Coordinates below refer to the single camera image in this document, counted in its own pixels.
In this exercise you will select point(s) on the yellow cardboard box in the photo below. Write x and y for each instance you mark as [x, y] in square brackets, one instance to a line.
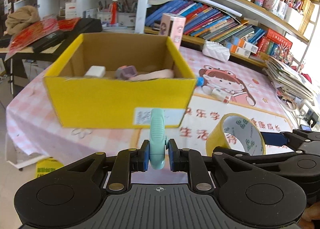
[110, 103]

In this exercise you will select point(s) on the pink heart plush toy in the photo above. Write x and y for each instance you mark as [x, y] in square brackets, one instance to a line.
[161, 74]

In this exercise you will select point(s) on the orange white box lower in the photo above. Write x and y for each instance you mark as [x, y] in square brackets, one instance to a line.
[236, 49]

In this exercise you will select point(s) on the black electric keyboard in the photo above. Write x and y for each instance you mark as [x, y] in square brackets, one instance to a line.
[49, 48]

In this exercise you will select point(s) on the pink cartoon humidifier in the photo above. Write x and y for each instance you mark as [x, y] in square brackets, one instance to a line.
[172, 26]

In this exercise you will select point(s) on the red tassel ornament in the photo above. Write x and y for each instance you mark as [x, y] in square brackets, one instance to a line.
[113, 11]

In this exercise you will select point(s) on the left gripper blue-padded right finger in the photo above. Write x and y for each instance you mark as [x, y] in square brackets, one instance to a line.
[194, 164]

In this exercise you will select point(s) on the red packaging sheets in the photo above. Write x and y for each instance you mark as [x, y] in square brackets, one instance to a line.
[37, 31]

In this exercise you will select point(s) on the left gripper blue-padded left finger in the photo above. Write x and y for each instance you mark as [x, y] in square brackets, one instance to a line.
[127, 162]

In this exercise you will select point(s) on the beige cloth bundle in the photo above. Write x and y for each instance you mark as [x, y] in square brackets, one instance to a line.
[21, 19]

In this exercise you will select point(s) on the yellow tape roll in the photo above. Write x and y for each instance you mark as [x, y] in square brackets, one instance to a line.
[241, 129]

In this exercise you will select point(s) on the black smartphone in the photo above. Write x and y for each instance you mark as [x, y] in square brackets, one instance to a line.
[304, 127]

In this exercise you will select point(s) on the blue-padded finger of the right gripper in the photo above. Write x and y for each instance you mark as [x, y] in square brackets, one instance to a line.
[274, 139]

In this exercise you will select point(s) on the orange white box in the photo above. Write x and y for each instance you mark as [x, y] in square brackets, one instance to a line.
[244, 44]
[236, 49]

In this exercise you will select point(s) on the small white red box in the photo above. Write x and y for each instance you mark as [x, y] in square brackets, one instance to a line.
[221, 95]

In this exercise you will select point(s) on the purple grey toy car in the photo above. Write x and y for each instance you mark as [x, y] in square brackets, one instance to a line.
[126, 72]

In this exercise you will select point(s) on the blue candy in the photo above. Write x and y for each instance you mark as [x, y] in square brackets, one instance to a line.
[200, 81]

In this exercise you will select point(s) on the white quilted pouch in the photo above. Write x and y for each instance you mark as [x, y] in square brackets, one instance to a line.
[216, 51]

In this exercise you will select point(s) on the stack of magazines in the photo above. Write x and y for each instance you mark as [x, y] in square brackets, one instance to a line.
[290, 82]

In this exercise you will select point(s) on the mint green small device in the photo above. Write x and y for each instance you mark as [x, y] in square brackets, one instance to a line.
[157, 139]

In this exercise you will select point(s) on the row of books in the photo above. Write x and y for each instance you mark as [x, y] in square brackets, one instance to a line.
[206, 21]

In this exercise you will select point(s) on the white power adapter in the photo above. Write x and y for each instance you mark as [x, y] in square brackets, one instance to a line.
[95, 72]

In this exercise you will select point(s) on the orange white box upper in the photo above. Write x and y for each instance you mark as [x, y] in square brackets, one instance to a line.
[244, 44]

